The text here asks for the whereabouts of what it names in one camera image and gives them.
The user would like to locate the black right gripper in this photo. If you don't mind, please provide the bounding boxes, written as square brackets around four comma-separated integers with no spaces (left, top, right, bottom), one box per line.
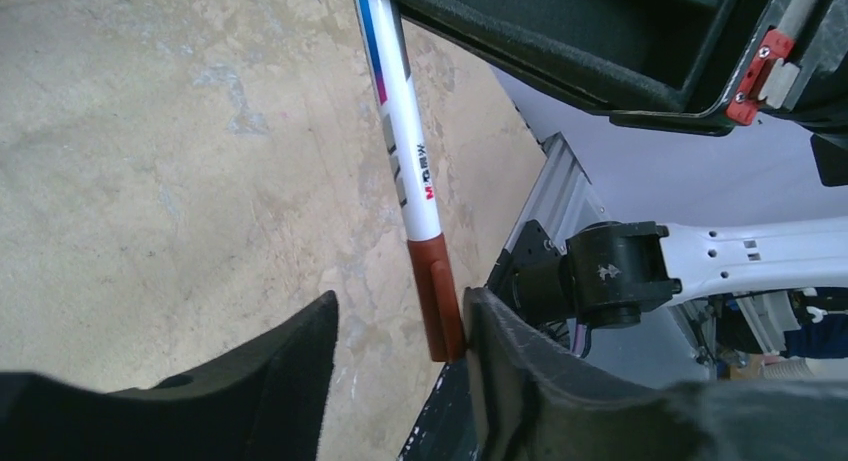
[690,0,847,187]

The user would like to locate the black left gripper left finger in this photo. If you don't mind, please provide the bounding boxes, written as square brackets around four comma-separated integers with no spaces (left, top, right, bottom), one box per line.
[1,291,339,460]

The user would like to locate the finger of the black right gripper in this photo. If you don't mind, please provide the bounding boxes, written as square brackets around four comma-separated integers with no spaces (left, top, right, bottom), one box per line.
[391,0,737,134]

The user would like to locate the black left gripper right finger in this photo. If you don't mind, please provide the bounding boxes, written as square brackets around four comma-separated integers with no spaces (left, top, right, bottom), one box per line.
[463,288,847,460]

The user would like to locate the red-brown marker cap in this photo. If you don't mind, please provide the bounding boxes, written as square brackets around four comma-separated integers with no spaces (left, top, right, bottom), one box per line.
[407,234,466,363]

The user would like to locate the white whiteboard marker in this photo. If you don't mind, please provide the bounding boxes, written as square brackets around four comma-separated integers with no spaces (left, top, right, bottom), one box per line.
[354,0,443,245]

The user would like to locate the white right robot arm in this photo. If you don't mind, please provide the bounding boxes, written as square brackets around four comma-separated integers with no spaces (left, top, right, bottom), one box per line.
[388,0,847,328]

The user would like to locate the aluminium frame rail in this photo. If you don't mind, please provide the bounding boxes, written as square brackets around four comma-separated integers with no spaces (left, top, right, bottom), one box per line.
[505,133,611,253]

